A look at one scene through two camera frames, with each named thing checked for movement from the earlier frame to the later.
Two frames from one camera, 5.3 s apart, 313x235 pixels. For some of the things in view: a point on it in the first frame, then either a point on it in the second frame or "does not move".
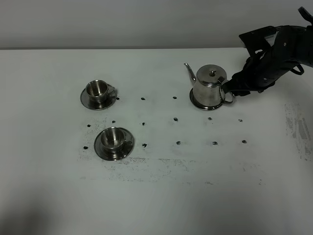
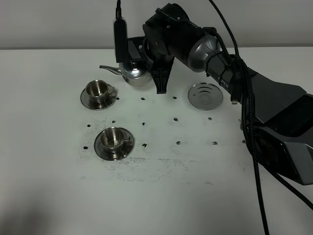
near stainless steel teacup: (113, 139) does not move
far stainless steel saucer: (110, 100) does not move
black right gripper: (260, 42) -> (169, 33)
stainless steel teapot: (207, 90) -> (135, 74)
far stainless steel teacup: (98, 90) does not move
